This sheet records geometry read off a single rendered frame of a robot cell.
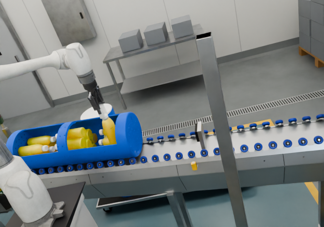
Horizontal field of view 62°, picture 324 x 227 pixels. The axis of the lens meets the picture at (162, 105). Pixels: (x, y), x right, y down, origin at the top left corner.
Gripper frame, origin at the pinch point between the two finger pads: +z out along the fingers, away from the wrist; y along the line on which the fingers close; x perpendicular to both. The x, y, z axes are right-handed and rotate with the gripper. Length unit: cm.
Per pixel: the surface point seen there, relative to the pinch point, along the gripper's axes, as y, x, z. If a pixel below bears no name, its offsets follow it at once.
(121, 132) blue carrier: -5.9, -9.3, 12.9
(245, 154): -9, -76, 38
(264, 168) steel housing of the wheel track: -12, -85, 47
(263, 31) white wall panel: 363, -154, 101
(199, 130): -1, -53, 23
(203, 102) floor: 219, -38, 139
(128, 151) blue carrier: -9.6, -10.9, 24.1
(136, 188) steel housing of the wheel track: -7, -3, 59
